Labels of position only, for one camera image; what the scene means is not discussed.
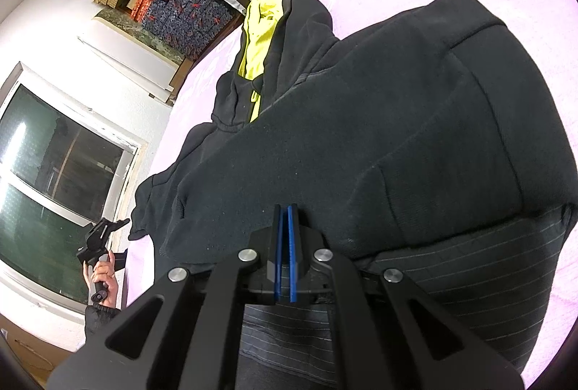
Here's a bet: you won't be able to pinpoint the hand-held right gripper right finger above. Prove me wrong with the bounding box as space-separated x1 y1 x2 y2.
285 203 525 390

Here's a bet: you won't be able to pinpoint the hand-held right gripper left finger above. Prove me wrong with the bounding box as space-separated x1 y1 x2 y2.
45 204 286 390

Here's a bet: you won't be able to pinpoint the black hoodie with yellow lining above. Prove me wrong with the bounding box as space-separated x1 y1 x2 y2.
129 0 578 265

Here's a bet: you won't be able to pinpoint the white framed window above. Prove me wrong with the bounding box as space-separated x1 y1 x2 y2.
0 62 148 310

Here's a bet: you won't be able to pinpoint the person's left hand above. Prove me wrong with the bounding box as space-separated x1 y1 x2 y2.
81 249 120 309

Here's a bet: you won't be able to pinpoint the person's left forearm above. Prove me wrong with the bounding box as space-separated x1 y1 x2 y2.
83 303 124 348

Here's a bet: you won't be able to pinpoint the dark pinstriped pants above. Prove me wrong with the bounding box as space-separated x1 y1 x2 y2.
237 205 568 390

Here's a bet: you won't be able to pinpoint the blue red patterned cloth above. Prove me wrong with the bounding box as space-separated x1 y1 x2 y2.
141 0 236 62

